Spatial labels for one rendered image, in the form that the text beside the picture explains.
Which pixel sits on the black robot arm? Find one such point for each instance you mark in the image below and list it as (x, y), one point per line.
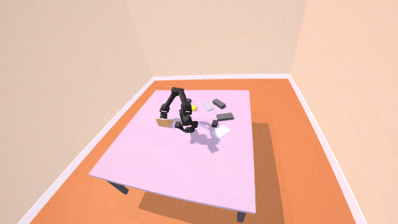
(185, 106)

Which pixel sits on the dark grey rounded unit with white label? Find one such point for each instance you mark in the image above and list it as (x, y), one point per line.
(188, 130)

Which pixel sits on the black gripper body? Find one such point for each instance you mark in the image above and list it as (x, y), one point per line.
(179, 124)

